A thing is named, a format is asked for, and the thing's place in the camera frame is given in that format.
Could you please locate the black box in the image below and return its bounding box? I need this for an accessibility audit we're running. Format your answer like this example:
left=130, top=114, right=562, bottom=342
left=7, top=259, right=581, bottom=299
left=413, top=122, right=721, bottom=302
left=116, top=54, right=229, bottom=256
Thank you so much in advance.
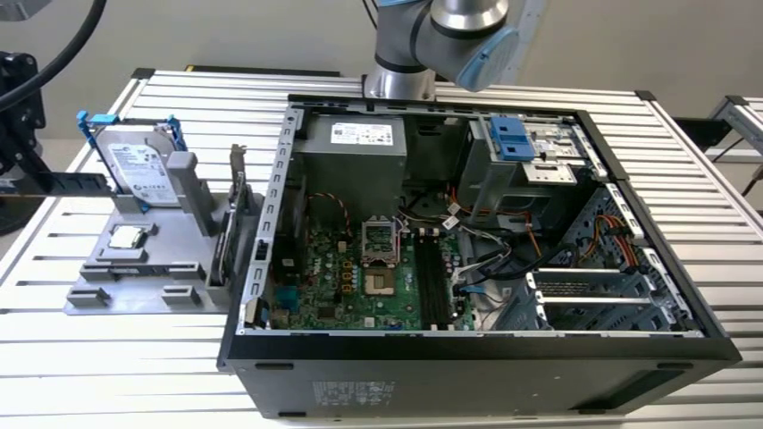
left=673, top=116, right=733, bottom=148

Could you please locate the blue RAM stick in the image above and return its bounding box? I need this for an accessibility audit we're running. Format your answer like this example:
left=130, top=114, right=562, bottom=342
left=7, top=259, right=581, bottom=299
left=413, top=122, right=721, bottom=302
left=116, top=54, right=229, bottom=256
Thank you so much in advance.
left=0, top=172, right=115, bottom=198

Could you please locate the blue plastic cage latch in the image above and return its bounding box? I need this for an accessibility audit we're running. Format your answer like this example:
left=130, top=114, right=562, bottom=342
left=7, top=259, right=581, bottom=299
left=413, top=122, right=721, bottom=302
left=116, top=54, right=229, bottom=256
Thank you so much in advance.
left=489, top=114, right=535, bottom=161

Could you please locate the hard disk in blue carrier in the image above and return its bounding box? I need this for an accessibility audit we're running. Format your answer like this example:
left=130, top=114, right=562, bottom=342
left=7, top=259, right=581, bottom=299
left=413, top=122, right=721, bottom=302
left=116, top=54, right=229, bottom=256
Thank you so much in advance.
left=75, top=111, right=190, bottom=211

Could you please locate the green motherboard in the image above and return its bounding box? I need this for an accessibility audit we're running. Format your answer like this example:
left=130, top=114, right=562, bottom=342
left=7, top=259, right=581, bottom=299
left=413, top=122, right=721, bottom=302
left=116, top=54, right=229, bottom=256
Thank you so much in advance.
left=267, top=225, right=482, bottom=332

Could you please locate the grey power supply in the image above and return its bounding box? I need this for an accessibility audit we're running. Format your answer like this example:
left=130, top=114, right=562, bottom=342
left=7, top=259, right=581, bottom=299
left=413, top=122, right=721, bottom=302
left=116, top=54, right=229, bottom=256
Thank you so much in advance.
left=291, top=114, right=410, bottom=224

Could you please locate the metal socket cover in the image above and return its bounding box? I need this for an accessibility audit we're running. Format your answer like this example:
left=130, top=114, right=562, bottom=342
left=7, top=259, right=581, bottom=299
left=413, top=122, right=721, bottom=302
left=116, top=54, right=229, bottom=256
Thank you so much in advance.
left=362, top=215, right=399, bottom=268

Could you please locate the black round base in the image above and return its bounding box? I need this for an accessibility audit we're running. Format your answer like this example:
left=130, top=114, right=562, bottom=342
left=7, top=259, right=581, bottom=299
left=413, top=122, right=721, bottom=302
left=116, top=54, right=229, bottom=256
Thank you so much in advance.
left=0, top=195, right=43, bottom=237

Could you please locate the grey metal disk bay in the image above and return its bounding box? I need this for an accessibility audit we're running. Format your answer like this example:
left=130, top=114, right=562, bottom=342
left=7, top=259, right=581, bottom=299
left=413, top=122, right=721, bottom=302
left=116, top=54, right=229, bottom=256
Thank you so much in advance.
left=493, top=266, right=697, bottom=334

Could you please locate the black PC case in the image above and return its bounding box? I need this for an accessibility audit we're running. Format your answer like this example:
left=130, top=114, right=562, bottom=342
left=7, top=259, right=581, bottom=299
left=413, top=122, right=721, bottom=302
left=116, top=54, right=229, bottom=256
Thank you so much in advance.
left=215, top=92, right=745, bottom=420

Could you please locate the black cable bundle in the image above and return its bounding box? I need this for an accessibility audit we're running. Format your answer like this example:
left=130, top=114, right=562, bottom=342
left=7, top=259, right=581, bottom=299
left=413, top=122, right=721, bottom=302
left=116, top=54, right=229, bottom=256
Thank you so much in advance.
left=467, top=243, right=578, bottom=283

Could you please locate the metal slat side table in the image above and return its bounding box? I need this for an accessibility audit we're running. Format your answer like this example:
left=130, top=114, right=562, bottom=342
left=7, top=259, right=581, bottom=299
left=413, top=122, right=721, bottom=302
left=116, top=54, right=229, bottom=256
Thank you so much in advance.
left=706, top=94, right=763, bottom=162

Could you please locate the grey parts rack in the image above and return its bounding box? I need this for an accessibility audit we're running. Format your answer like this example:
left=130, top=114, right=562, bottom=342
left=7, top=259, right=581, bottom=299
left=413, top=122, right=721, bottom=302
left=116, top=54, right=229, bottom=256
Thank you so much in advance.
left=62, top=150, right=267, bottom=316

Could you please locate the power supply wire bundle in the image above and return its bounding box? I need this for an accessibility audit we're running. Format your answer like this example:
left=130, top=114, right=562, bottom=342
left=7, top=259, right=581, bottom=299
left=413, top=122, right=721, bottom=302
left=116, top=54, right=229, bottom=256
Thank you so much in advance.
left=397, top=196, right=478, bottom=236

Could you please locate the CPU socket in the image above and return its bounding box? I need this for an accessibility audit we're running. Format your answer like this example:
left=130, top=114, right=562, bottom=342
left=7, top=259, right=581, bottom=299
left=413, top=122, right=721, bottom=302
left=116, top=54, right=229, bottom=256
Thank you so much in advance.
left=362, top=265, right=399, bottom=299

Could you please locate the silver CPU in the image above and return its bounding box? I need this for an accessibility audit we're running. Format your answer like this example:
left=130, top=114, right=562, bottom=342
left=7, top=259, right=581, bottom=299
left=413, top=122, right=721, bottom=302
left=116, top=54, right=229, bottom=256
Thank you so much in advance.
left=107, top=225, right=149, bottom=249

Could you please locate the black RAM slot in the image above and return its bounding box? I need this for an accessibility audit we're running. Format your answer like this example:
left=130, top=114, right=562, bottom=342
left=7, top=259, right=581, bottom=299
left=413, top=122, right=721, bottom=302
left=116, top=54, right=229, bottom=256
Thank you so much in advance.
left=427, top=227, right=450, bottom=332
left=421, top=227, right=443, bottom=332
left=415, top=227, right=435, bottom=332
left=434, top=227, right=458, bottom=332

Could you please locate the graphics card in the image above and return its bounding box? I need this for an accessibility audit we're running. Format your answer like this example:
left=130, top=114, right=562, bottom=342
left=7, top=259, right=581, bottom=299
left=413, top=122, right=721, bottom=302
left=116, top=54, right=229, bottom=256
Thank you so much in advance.
left=206, top=142, right=253, bottom=287

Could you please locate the red black fan wire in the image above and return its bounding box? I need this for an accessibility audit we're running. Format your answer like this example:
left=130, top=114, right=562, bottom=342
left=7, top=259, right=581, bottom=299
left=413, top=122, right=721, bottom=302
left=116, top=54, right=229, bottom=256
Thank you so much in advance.
left=305, top=191, right=355, bottom=237

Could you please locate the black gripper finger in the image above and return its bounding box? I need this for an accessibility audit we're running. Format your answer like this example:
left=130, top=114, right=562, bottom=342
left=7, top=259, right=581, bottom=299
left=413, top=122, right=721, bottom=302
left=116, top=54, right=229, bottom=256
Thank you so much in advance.
left=0, top=51, right=56, bottom=198

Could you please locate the orange red wire bundle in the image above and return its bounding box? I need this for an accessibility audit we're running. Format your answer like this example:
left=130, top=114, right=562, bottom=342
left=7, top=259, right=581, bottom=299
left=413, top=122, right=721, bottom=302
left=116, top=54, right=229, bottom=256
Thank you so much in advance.
left=587, top=214, right=645, bottom=273

